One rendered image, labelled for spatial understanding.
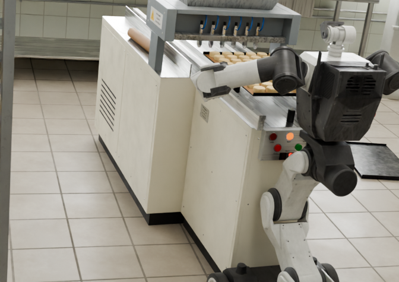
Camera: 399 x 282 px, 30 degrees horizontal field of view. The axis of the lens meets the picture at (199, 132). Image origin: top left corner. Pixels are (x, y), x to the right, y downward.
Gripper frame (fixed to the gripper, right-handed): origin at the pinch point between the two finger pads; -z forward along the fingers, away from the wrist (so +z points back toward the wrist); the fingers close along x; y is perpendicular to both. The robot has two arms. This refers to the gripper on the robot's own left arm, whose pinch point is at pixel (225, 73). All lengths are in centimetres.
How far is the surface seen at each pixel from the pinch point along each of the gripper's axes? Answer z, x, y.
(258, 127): 17.1, -13.6, -24.6
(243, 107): 5.9, -10.8, -12.6
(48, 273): 46, -100, 55
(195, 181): -22, -66, 16
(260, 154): 14.5, -26.3, -26.7
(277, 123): 2.9, -15.1, -28.2
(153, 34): -32, 1, 54
